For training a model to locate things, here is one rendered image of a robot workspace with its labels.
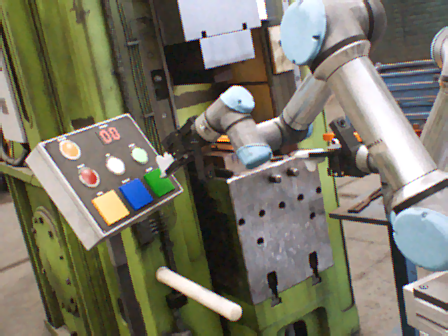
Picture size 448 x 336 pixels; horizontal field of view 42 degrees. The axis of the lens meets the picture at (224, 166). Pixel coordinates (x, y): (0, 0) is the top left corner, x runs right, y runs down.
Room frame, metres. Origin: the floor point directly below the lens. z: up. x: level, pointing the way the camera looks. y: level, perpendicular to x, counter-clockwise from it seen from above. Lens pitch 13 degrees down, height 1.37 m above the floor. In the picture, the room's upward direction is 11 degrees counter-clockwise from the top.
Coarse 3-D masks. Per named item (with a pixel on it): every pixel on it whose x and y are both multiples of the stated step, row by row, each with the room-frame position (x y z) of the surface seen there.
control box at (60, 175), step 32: (96, 128) 1.56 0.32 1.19; (128, 128) 1.63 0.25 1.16; (32, 160) 1.42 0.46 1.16; (64, 160) 1.41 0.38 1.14; (96, 160) 1.48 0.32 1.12; (128, 160) 1.55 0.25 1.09; (64, 192) 1.37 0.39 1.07; (96, 192) 1.40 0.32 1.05; (96, 224) 1.33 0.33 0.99; (128, 224) 1.43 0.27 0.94
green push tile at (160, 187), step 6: (156, 168) 1.59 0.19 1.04; (150, 174) 1.55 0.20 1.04; (156, 174) 1.57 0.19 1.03; (150, 180) 1.54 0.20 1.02; (156, 180) 1.55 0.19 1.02; (162, 180) 1.56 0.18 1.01; (168, 180) 1.58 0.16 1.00; (150, 186) 1.53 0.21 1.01; (156, 186) 1.53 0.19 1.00; (162, 186) 1.55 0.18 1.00; (168, 186) 1.56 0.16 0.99; (156, 192) 1.52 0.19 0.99; (162, 192) 1.53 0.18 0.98; (168, 192) 1.56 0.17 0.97
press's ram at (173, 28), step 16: (160, 0) 1.92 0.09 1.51; (176, 0) 1.84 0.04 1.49; (192, 0) 1.86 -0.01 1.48; (208, 0) 1.89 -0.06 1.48; (224, 0) 1.92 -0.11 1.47; (240, 0) 1.95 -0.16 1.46; (256, 0) 1.98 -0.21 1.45; (160, 16) 1.94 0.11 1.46; (176, 16) 1.85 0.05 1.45; (192, 16) 1.85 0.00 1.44; (208, 16) 1.88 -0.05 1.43; (224, 16) 1.91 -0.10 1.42; (240, 16) 1.94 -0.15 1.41; (256, 16) 1.98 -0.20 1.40; (160, 32) 1.96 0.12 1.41; (176, 32) 1.87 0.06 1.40; (192, 32) 1.85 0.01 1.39; (208, 32) 1.88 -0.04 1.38; (224, 32) 1.91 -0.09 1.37
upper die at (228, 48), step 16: (240, 32) 1.94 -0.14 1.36; (176, 48) 1.99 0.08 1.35; (192, 48) 1.90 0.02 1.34; (208, 48) 1.87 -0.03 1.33; (224, 48) 1.90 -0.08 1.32; (240, 48) 1.93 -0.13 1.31; (176, 64) 2.01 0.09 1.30; (192, 64) 1.92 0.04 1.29; (208, 64) 1.86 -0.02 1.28; (224, 64) 1.90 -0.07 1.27
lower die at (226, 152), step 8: (216, 144) 2.04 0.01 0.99; (224, 144) 2.01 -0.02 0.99; (216, 152) 1.95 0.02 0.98; (224, 152) 1.92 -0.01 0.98; (232, 152) 1.89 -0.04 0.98; (216, 160) 1.90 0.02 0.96; (224, 160) 1.86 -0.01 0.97; (232, 160) 1.87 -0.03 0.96; (240, 160) 1.89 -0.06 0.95; (232, 168) 1.87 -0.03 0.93; (240, 168) 1.89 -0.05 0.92
